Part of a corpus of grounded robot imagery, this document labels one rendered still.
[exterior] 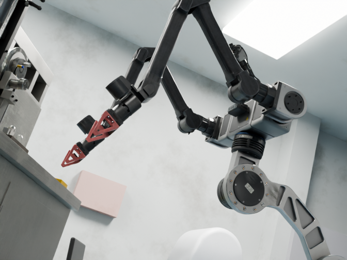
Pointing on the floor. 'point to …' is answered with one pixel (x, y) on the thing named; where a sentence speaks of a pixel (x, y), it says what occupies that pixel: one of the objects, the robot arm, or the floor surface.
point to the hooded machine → (207, 245)
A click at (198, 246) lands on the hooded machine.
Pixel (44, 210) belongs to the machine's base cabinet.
